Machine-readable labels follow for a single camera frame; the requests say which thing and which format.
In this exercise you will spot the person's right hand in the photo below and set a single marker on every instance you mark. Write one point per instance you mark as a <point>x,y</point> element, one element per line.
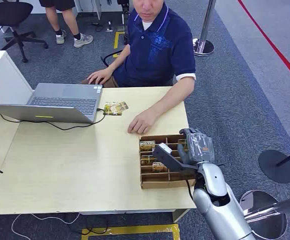
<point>100,76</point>

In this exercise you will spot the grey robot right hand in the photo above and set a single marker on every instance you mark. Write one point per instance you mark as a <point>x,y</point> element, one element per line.
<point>200,149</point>

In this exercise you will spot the person's left hand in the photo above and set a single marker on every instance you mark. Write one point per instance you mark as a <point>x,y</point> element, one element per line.
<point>142,122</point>

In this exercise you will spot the cardboard card organizer box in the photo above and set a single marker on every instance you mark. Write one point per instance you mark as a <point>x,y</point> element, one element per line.
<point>157,184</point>

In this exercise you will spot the person's right forearm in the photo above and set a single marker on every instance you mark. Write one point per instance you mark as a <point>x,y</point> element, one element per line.
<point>120,59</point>

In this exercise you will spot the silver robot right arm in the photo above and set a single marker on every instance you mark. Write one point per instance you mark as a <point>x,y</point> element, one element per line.
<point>217,205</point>

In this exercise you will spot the person's left forearm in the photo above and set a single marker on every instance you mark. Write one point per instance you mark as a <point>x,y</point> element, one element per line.
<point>174,96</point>

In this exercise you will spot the person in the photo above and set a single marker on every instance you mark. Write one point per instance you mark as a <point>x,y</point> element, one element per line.
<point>155,49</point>
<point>60,16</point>

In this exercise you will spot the black chair armrest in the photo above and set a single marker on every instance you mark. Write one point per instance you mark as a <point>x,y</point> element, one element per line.
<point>112,53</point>

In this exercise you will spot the yellow floor tape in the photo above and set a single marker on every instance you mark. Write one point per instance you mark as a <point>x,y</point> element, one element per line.
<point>115,39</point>
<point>134,229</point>

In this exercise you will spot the grey laptop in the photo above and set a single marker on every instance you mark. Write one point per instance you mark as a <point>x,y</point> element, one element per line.
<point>67,99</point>

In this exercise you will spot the black tripod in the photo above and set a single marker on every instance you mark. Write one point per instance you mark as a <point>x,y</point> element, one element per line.
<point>125,13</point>

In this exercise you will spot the black office chair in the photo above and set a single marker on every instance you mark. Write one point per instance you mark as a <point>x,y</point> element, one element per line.
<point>10,13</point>

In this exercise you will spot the red floor tape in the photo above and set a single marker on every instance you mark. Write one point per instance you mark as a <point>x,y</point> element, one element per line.
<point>275,48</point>

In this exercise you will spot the black stanchion post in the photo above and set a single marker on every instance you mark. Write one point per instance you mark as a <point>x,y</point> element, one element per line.
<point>275,165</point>

